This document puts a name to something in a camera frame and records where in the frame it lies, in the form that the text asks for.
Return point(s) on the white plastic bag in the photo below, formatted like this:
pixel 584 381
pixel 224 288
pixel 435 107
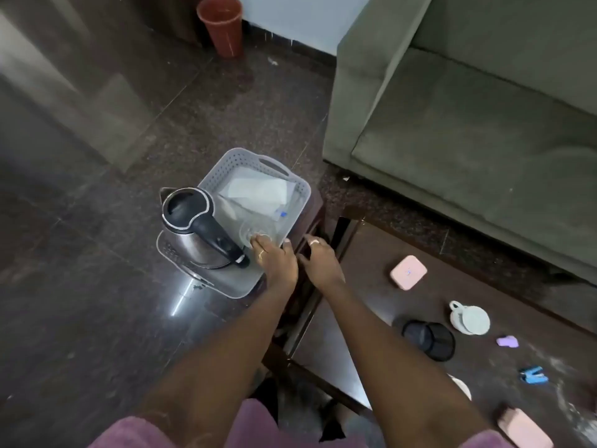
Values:
pixel 259 193

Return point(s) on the person's left hand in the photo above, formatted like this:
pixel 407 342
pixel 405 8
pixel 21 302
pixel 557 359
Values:
pixel 279 268

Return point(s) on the black mesh cup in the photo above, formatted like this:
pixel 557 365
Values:
pixel 431 339

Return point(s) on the red-brown plastic bin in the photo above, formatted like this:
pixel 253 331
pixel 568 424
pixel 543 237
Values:
pixel 221 23

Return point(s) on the person's left forearm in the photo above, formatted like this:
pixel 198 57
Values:
pixel 224 354

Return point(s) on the pink square box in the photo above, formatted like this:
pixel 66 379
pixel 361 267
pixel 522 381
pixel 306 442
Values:
pixel 408 272

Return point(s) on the person's left thumb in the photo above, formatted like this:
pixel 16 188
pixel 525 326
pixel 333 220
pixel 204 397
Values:
pixel 288 247

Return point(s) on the green fabric sofa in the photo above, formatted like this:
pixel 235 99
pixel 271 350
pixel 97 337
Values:
pixel 466 125

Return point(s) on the pink garment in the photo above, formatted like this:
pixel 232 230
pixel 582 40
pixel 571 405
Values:
pixel 252 426

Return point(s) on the blue clip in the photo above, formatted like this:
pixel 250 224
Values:
pixel 533 375

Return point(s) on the clear drinking glass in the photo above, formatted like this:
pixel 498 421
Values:
pixel 248 232

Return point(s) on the grey perforated plastic basket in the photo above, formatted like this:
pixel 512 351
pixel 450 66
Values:
pixel 275 170

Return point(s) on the white cup with saucer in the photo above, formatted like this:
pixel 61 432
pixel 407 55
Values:
pixel 470 318

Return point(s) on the person's right forearm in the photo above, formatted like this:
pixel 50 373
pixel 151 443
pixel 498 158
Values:
pixel 396 363

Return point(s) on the pink rectangular block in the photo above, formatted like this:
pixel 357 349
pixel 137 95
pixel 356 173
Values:
pixel 523 428

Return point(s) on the person's right hand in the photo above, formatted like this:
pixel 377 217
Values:
pixel 324 270

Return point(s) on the person's right thumb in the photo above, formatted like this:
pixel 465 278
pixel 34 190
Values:
pixel 304 262

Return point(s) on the dark wooden coffee table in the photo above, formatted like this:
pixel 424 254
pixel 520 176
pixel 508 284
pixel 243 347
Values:
pixel 382 298

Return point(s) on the small purple object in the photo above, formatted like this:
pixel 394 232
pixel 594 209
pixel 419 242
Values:
pixel 507 341

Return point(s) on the white round object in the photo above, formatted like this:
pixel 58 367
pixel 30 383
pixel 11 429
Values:
pixel 461 386

